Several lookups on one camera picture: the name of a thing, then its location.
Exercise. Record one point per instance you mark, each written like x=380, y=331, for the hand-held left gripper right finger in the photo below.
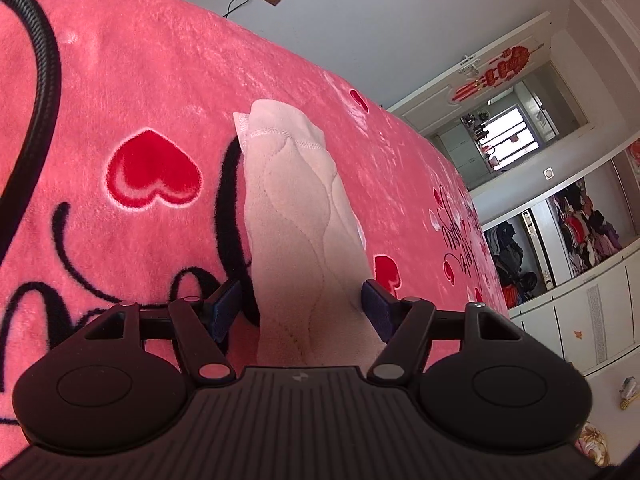
x=378, y=310

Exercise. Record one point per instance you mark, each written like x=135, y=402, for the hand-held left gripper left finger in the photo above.
x=225, y=306

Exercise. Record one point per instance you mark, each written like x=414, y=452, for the pink quilted fleece garment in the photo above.
x=295, y=240

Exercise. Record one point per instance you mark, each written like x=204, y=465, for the pile of dark clothes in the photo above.
x=515, y=260

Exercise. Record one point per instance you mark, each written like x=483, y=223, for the pile of colourful folded clothes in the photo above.
x=587, y=227

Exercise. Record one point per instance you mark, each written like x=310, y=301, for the white wardrobe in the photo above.
x=590, y=310

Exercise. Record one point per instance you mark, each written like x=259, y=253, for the white room door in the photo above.
x=440, y=85

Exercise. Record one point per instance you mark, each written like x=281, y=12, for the red heart printed bed blanket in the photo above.
x=140, y=85

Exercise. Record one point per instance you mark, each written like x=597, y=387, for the red hanging knot ornament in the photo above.
x=492, y=74

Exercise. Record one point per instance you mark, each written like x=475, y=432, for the hanging white and yellow toy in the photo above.
x=630, y=394

